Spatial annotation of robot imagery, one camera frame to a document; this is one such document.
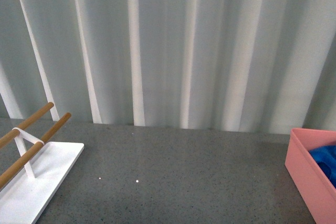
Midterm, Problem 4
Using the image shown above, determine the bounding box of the blue microfiber cloth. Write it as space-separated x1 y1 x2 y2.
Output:
309 145 336 187

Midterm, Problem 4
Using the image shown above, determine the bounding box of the white pleated curtain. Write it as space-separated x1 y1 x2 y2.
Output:
1 0 335 133

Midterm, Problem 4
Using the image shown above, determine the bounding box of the pink plastic bin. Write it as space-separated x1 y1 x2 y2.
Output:
285 128 335 223

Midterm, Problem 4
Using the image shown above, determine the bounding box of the white towel rack stand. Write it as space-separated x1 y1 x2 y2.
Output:
1 142 85 223

